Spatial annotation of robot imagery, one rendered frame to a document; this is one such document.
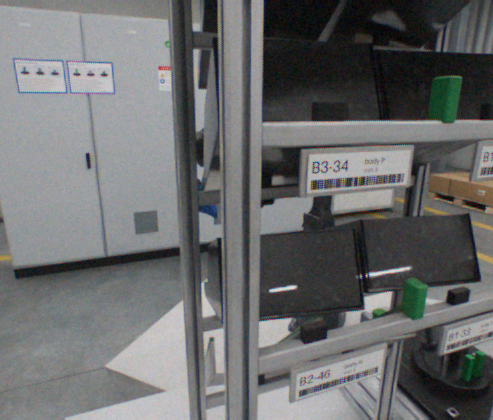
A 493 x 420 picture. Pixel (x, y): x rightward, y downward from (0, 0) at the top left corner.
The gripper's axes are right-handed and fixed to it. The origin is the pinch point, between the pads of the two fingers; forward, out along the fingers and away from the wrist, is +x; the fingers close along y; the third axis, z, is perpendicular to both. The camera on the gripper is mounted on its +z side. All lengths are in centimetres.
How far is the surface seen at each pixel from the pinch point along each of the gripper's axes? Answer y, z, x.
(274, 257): -1.0, 13.1, 32.3
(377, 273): 9.9, 9.5, 31.9
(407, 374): 32.7, -30.5, 19.6
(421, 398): 31.5, -29.1, 25.2
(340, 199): 202, -198, -338
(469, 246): 21.0, 10.7, 30.7
